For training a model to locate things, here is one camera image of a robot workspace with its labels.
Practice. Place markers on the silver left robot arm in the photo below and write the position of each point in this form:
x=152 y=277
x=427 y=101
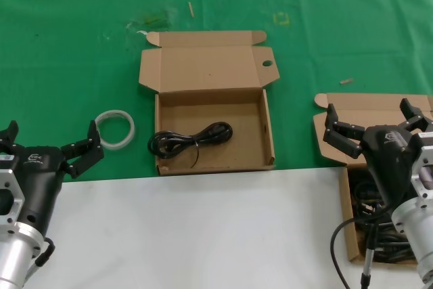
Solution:
x=17 y=255

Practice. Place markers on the thin wooden stick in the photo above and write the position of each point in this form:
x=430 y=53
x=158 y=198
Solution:
x=191 y=9

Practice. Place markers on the silver left wrist bracket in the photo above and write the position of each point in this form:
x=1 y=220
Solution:
x=8 y=180

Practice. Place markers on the crumpled clear plastic wrap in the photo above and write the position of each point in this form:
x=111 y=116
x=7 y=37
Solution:
x=152 y=19

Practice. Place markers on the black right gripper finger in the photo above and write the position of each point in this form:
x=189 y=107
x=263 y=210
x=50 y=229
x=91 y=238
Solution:
x=345 y=139
x=417 y=117

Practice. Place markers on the cardboard box with round hole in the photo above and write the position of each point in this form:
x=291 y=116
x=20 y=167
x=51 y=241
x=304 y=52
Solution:
x=209 y=65

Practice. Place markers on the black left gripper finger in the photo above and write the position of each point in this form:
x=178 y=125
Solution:
x=86 y=153
x=9 y=133

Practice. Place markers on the silver right wrist bracket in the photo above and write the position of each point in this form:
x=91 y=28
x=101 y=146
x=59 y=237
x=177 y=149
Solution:
x=424 y=153

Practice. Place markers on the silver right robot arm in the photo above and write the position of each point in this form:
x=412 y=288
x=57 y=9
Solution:
x=417 y=235

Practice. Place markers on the short wooden piece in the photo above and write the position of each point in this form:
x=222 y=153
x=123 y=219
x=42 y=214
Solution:
x=346 y=81

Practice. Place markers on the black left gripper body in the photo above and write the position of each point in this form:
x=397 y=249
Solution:
x=40 y=180

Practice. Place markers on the clear tape roll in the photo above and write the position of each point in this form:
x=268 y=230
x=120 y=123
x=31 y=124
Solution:
x=133 y=131

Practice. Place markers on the green cloth table cover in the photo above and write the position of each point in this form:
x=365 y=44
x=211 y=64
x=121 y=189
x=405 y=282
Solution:
x=67 y=65

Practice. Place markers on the silver wrist bracket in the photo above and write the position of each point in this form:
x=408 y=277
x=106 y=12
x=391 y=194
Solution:
x=424 y=153
x=8 y=180

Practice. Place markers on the brown open cardboard box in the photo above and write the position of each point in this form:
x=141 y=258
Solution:
x=358 y=103

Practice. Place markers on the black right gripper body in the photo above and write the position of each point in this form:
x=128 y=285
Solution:
x=389 y=160

